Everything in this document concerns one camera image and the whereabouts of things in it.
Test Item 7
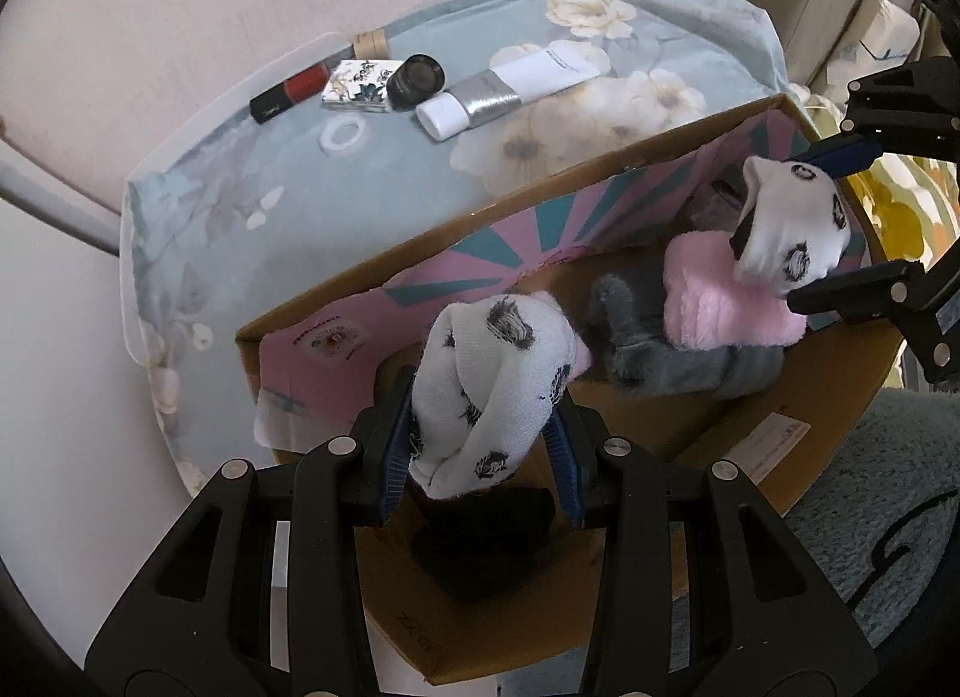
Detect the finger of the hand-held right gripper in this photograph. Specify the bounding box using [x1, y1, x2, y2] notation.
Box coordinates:
[795, 55, 950, 179]
[787, 260, 932, 327]

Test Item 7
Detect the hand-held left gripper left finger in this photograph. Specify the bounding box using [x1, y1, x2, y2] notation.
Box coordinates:
[86, 365, 419, 697]

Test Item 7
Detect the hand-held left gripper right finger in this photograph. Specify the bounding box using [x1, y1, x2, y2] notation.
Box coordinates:
[544, 397, 878, 697]

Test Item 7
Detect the white patterned sock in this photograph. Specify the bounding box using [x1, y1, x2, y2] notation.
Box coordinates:
[409, 294, 593, 499]
[731, 155, 854, 293]

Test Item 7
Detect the black sock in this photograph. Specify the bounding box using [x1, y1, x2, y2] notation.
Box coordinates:
[416, 487, 560, 604]

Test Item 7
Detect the grey fluffy sock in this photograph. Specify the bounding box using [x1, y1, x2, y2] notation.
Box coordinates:
[589, 254, 785, 398]

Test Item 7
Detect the pink fluffy sock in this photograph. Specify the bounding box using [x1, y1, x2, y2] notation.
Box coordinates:
[664, 232, 809, 351]

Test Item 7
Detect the cardboard box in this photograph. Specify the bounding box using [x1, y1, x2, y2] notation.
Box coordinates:
[236, 92, 908, 687]

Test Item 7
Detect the white and silver tube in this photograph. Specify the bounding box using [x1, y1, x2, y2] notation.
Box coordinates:
[416, 52, 601, 141]

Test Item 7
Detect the small printed white box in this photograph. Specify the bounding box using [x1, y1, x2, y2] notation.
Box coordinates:
[321, 59, 402, 114]

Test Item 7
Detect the red and black lipstick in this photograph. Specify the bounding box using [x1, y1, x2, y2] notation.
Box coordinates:
[250, 62, 332, 125]

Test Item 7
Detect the black round jar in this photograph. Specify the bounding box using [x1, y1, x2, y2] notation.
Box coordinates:
[386, 53, 445, 109]

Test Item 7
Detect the grey fluffy rug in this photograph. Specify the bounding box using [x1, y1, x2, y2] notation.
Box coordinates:
[675, 389, 960, 668]

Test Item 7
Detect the floral tablecloth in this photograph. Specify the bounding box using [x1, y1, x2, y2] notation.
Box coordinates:
[124, 0, 788, 495]

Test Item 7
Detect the white ring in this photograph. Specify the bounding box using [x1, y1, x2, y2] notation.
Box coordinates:
[319, 118, 370, 155]

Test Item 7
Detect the grey door frame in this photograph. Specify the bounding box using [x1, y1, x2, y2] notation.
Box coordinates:
[0, 160, 122, 257]

